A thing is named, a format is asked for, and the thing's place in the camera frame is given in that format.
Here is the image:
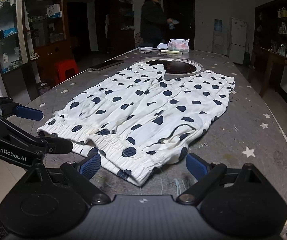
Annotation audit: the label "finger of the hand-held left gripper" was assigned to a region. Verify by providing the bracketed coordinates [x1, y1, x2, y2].
[33, 135, 74, 155]
[0, 97, 44, 121]

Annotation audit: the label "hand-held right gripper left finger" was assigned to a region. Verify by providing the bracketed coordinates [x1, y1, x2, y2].
[23, 152, 111, 205]

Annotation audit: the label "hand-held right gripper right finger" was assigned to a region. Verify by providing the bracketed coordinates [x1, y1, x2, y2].
[176, 152, 269, 205]

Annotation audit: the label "white navy polka dot pants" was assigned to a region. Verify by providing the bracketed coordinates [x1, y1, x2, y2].
[37, 62, 235, 187]

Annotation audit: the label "red plastic stool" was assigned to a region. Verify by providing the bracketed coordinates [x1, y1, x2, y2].
[53, 59, 79, 84]

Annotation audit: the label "grey star-print table cover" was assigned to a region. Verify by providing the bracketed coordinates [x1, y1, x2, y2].
[25, 48, 287, 230]

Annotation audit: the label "wooden glass-front cabinet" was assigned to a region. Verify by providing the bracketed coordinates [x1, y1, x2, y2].
[0, 0, 75, 98]

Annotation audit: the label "black smartphone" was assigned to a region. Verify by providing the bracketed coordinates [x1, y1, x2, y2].
[88, 59, 124, 71]

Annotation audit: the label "round black induction cooker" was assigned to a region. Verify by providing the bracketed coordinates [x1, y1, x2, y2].
[133, 59, 204, 75]

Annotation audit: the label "pink tissue box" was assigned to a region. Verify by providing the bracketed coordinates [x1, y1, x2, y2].
[168, 39, 190, 53]

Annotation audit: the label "white water dispenser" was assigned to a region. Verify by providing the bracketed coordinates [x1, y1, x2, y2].
[212, 31, 224, 54]

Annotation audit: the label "pink floor fan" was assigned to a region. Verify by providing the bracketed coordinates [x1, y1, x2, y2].
[134, 32, 144, 48]

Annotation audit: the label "white refrigerator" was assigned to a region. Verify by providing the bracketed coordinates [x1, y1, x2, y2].
[229, 17, 248, 65]

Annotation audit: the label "wooden side table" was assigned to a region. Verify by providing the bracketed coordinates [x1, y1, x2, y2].
[248, 46, 287, 110]

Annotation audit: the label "narrow wooden shelf unit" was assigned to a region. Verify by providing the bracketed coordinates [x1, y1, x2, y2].
[108, 0, 136, 53]

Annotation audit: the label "dark wooden door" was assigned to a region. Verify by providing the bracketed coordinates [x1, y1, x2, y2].
[163, 0, 195, 50]

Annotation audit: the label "dark wooden shelf cabinet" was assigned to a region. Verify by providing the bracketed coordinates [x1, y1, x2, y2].
[255, 0, 287, 55]

